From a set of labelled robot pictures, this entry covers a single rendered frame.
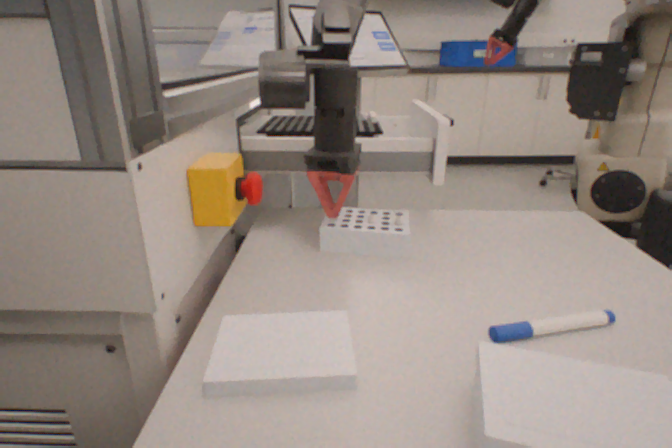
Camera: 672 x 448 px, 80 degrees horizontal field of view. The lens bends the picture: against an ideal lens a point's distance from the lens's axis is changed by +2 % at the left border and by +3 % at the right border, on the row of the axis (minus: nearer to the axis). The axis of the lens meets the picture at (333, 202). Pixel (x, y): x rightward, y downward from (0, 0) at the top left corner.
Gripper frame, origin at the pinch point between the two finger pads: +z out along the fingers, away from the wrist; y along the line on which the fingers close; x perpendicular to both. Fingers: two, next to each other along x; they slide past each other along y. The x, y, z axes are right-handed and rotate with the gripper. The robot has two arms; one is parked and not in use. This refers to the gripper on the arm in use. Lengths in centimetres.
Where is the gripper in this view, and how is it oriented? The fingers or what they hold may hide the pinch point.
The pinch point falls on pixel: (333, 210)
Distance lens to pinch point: 57.2
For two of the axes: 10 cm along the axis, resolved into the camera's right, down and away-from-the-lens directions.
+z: -0.2, 9.5, 3.2
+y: -1.8, 3.2, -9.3
